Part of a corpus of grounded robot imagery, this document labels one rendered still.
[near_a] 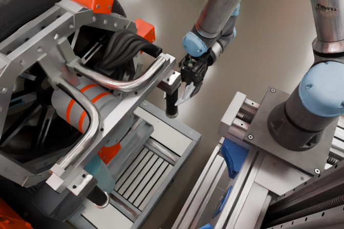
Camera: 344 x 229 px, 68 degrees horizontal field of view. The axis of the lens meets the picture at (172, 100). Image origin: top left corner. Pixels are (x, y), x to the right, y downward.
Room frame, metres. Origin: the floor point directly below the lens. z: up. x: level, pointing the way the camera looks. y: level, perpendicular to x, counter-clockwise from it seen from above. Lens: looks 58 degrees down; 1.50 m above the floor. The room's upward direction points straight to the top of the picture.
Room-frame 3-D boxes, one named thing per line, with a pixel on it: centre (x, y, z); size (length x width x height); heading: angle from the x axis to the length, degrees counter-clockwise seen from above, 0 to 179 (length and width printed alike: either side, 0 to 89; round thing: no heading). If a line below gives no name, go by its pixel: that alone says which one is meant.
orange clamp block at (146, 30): (0.67, 0.11, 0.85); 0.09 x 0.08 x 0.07; 145
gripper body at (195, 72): (0.53, -0.08, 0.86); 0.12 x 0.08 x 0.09; 145
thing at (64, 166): (0.26, 0.25, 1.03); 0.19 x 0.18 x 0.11; 55
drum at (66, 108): (0.37, 0.23, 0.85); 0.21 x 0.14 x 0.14; 55
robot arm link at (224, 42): (0.66, -0.17, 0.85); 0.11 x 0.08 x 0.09; 145
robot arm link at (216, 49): (0.60, -0.13, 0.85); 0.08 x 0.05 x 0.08; 55
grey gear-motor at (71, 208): (0.32, 0.60, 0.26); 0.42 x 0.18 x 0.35; 55
